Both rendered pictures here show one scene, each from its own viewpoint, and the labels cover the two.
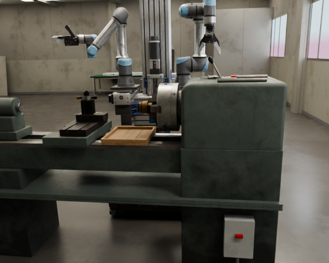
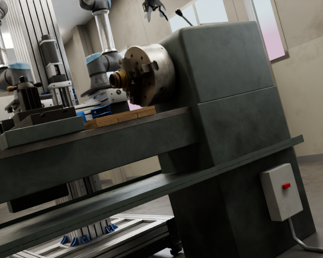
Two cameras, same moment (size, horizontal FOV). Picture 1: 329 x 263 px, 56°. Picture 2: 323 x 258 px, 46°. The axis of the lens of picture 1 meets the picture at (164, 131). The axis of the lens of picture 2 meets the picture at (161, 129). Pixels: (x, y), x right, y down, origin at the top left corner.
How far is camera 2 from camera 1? 1.53 m
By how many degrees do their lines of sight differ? 44
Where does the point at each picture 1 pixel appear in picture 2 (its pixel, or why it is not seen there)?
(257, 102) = (243, 40)
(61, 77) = not seen: outside the picture
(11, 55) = not seen: outside the picture
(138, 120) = not seen: hidden behind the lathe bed
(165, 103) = (159, 57)
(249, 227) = (288, 171)
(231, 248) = (284, 206)
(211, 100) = (208, 42)
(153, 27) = (38, 27)
